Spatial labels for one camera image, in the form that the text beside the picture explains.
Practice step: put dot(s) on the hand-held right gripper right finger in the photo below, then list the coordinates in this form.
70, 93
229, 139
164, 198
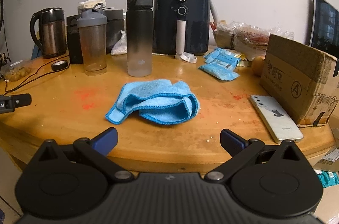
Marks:
233, 140

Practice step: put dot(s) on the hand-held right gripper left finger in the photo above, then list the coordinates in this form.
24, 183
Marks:
106, 138

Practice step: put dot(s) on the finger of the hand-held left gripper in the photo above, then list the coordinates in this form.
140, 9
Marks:
23, 99

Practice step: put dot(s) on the blue microfiber cloth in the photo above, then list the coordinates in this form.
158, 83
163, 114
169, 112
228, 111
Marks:
159, 97

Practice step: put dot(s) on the clear shaker bottle grey lid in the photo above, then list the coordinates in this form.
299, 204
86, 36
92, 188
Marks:
92, 41

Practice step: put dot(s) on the clear box of yellow snacks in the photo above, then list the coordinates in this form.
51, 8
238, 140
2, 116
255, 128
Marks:
16, 73

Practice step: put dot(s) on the black tape roll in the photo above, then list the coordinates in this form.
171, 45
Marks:
53, 66

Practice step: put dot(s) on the white smartphone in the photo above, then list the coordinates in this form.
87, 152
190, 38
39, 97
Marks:
275, 118

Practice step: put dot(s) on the blue snack packet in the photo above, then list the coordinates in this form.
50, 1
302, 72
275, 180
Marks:
212, 54
227, 58
219, 72

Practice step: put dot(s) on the orange fruit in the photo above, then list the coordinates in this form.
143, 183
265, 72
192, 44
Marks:
257, 66

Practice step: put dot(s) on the black rectangular device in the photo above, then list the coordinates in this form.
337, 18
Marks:
74, 38

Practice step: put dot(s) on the cardboard box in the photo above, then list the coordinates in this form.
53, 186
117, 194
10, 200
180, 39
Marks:
291, 75

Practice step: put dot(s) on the plastic bag of white grains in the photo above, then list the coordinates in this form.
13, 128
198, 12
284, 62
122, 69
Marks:
119, 48

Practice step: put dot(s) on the grey parcel bag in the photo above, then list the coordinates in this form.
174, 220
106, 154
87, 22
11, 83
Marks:
329, 159

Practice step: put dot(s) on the beige plastic tub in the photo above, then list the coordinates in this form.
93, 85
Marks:
223, 40

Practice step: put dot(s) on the teal packet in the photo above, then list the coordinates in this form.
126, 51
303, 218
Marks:
329, 179

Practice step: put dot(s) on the pile of clear plastic bags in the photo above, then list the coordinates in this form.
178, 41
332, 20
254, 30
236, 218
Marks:
251, 36

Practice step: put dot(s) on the steel rice cooker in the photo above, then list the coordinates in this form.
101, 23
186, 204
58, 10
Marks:
114, 28

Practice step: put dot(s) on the black gradient water bottle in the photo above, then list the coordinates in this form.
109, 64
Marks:
139, 28

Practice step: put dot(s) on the white tissue pack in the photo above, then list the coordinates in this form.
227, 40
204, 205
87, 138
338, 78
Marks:
90, 3

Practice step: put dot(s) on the dark blue air fryer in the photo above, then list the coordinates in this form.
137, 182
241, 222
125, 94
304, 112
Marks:
196, 28

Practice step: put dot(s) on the white rolled tube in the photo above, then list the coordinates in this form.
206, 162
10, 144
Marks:
214, 12

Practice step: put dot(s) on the dark flat screen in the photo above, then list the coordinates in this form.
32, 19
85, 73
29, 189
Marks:
325, 25

